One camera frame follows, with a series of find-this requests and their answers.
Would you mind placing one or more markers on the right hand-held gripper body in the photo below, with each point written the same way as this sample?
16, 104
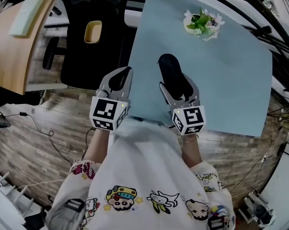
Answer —
191, 118

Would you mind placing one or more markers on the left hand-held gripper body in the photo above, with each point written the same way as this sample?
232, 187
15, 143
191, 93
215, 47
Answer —
108, 111

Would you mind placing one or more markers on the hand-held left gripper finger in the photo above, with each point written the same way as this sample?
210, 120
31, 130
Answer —
128, 87
108, 80

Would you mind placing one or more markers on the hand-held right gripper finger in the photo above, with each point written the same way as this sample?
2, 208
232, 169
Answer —
195, 92
168, 97

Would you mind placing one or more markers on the black oblong object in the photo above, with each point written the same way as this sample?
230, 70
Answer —
171, 73

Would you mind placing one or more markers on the person's left forearm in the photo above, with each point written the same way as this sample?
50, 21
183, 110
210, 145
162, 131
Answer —
97, 145

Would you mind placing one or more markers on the person's right forearm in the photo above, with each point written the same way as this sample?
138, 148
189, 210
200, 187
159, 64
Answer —
191, 152

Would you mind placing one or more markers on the black mesh office chair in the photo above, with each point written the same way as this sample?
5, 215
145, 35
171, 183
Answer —
91, 63

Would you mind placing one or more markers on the yellow plastic container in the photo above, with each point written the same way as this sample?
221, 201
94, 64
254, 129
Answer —
92, 32

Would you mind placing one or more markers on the white cartoon print shirt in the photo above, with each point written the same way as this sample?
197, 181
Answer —
139, 159

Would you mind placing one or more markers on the white flower pot with plant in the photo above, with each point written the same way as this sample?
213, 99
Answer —
199, 24

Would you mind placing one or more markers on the white power strip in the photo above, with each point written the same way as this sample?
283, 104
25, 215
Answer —
265, 157

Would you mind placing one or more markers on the black power adapter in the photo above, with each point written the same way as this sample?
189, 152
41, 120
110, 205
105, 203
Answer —
23, 114

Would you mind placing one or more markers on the black bag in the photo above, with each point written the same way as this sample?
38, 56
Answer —
12, 97

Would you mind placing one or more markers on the wooden desk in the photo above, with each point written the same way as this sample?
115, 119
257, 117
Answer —
10, 66

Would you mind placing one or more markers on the pale green flat box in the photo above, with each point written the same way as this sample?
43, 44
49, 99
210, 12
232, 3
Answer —
26, 17

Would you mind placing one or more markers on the white black floor equipment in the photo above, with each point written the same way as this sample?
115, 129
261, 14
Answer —
259, 210

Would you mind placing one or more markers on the white table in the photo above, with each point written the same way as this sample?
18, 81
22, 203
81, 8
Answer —
285, 195

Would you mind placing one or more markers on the white rack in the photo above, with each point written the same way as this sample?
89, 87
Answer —
10, 200

